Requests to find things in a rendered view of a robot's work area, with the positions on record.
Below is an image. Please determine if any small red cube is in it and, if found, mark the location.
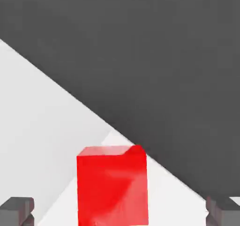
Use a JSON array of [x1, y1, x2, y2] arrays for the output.
[[76, 144, 149, 226]]

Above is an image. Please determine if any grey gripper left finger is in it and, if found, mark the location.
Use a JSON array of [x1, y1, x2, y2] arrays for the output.
[[0, 196, 35, 226]]

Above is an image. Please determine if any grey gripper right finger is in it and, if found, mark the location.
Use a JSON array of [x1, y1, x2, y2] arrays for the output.
[[205, 196, 240, 226]]

